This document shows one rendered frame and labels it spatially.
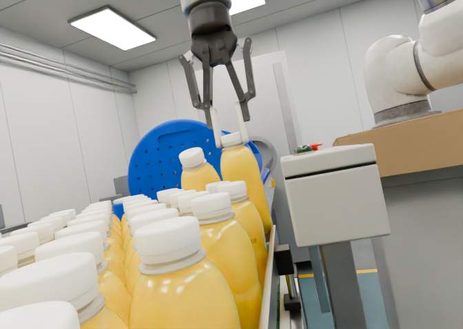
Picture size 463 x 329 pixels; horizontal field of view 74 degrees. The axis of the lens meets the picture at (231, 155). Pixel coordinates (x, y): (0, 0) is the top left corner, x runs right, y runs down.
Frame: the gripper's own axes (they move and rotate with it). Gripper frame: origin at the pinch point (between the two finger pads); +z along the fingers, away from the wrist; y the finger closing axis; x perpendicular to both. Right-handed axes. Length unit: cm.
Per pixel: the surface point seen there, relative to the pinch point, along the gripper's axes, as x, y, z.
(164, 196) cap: 7.8, 10.9, 9.6
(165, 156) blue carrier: -17.9, 19.7, 2.0
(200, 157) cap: 6.0, 4.6, 4.6
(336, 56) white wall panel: -520, -132, -144
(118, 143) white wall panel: -496, 294, -70
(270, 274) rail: 19.1, -4.4, 19.1
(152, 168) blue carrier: -17.9, 23.3, 4.2
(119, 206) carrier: -63, 60, 15
